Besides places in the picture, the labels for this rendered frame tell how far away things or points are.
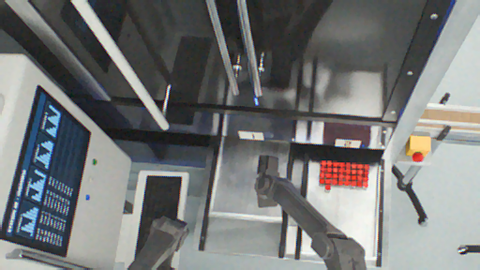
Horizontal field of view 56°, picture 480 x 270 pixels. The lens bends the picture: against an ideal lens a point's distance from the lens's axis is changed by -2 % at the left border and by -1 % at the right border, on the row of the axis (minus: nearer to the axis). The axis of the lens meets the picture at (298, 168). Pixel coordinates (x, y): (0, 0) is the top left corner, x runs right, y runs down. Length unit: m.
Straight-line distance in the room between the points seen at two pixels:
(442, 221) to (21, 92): 2.12
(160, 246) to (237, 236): 0.56
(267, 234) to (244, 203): 0.14
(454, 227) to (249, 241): 1.38
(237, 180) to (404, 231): 1.20
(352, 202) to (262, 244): 0.36
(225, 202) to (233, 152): 0.20
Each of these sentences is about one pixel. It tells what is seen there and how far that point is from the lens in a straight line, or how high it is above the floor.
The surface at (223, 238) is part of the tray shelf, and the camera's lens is 1.65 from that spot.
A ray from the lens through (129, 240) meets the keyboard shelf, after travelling 1.82.
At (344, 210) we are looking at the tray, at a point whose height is 0.88.
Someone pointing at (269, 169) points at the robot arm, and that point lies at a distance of 1.37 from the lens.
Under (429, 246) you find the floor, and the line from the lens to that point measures 2.61.
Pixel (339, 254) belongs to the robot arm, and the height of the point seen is 1.50.
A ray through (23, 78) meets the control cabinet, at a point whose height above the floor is 1.53.
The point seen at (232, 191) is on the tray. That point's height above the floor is 0.88.
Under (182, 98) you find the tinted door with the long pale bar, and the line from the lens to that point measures 1.45.
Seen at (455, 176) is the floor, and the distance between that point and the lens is 2.76.
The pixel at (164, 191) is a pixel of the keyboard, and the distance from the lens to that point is 1.80.
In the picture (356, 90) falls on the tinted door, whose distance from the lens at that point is 1.27.
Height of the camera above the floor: 2.48
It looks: 71 degrees down
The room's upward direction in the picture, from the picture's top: 1 degrees counter-clockwise
